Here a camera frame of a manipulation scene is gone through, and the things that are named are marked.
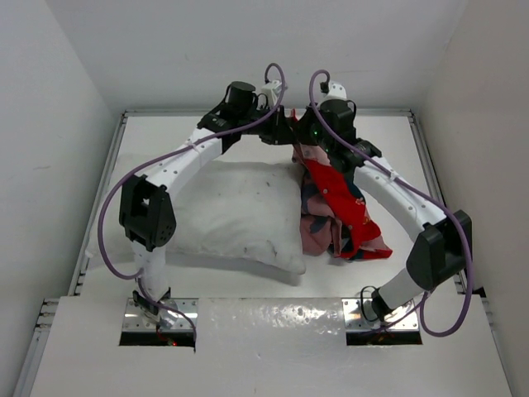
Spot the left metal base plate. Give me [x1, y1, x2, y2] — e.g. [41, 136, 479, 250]
[122, 299, 198, 332]

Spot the aluminium table frame rail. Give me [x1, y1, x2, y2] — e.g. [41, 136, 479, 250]
[407, 108, 470, 294]

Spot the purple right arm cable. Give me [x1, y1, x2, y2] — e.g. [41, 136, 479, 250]
[309, 69, 474, 338]

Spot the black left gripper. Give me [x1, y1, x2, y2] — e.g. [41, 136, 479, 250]
[238, 103, 295, 145]

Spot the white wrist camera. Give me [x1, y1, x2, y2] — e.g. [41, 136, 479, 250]
[260, 80, 288, 110]
[320, 80, 348, 101]

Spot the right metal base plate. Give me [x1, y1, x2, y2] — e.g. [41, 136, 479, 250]
[341, 296, 419, 332]

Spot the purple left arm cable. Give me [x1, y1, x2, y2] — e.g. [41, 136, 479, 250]
[97, 63, 287, 344]

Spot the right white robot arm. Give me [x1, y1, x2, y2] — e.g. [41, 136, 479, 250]
[292, 99, 471, 323]

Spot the white pillow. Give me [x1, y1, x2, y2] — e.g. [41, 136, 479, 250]
[166, 160, 306, 275]

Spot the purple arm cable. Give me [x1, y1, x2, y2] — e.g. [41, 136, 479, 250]
[309, 69, 474, 338]
[97, 63, 287, 344]

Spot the red patterned pillowcase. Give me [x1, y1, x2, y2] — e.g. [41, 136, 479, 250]
[292, 144, 393, 261]

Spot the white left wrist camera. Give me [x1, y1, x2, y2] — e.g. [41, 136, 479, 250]
[260, 80, 288, 110]

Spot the metal base plate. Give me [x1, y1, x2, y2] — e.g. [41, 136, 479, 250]
[341, 296, 419, 332]
[122, 299, 198, 332]

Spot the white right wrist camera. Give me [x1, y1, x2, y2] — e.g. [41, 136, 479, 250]
[320, 80, 348, 101]

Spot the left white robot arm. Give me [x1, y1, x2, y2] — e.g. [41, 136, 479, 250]
[118, 79, 292, 313]

